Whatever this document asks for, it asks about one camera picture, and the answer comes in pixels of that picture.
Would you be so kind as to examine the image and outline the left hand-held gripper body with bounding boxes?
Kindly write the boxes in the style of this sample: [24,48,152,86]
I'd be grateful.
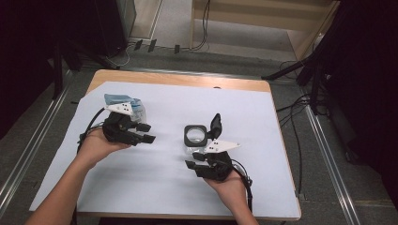
[101,101,144,146]

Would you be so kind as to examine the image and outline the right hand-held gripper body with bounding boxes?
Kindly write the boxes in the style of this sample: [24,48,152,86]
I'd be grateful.
[194,139,241,182]

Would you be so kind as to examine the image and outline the blue and white pouch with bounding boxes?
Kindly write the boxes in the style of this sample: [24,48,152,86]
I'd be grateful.
[103,93,147,125]

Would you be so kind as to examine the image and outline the clear jar with black lid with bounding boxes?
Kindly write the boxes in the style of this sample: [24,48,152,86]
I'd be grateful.
[183,112,223,155]

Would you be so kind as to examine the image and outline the person's right hand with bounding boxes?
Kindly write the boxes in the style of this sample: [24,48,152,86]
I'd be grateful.
[203,170,249,214]

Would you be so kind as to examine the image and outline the person's left hand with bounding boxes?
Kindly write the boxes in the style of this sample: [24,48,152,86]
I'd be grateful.
[76,127,131,167]

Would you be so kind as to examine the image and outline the white paper sheet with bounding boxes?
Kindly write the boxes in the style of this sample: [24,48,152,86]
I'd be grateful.
[28,81,300,218]

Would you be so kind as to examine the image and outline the black stand leg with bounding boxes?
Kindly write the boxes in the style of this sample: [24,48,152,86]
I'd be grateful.
[51,40,66,100]

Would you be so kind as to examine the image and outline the dark cabinet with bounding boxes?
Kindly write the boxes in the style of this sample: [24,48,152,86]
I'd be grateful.
[92,0,137,60]

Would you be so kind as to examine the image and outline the dark curtain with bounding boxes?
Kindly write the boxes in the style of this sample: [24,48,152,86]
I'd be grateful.
[328,0,398,207]
[0,0,57,140]

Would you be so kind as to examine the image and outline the black tripod stand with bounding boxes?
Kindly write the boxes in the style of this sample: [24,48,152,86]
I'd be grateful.
[261,46,333,116]

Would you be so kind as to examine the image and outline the light wooden shelf unit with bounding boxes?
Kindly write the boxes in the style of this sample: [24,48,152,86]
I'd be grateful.
[190,0,341,61]

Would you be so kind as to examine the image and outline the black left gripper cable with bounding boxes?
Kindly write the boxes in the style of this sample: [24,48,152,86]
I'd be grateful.
[76,107,107,155]

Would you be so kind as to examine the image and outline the white floor cable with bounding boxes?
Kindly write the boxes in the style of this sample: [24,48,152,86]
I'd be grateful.
[105,42,134,68]

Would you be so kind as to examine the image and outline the black floor cables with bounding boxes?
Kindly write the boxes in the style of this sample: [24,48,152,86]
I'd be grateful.
[276,93,312,195]

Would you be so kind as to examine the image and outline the metal floor rail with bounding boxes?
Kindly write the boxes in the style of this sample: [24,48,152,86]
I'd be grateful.
[304,104,361,225]
[0,69,73,217]

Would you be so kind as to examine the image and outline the black hanging cable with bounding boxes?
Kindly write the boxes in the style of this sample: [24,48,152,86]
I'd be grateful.
[191,0,211,52]

